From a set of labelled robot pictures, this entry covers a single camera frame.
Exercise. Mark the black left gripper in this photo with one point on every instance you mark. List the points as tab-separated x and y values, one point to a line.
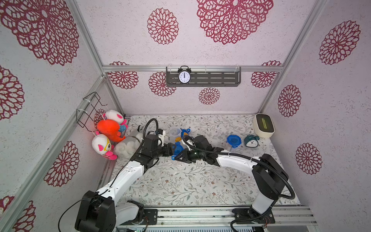
168	149

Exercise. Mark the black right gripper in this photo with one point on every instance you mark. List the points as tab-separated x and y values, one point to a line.
188	155

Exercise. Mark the blue lid front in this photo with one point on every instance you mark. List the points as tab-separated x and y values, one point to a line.
234	141

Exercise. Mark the clear plastic container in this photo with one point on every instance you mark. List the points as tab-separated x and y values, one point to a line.
230	148
174	133

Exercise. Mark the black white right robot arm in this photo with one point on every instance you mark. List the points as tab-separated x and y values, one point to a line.
271	179

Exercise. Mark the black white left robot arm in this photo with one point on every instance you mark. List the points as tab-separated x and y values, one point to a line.
99	211

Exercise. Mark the red orange plush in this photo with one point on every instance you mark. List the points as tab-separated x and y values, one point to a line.
110	129

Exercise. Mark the white plush yellow glasses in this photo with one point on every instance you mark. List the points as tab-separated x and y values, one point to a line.
102	145

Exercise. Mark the white pink plush top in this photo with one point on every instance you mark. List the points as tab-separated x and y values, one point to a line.
115	116

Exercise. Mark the teal small object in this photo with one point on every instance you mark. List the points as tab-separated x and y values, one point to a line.
251	141

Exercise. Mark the black alarm clock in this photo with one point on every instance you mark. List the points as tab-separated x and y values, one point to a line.
184	74

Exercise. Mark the cream box green window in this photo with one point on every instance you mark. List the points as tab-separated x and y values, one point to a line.
263	125

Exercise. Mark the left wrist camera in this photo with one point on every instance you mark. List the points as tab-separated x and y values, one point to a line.
161	135

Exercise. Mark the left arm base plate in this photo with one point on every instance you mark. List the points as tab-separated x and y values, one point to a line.
146	217

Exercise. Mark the black wire basket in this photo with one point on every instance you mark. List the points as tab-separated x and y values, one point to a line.
85	117

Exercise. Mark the grey wall shelf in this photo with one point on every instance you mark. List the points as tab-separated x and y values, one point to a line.
206	78

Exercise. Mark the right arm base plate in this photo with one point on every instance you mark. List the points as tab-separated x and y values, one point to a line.
250	216

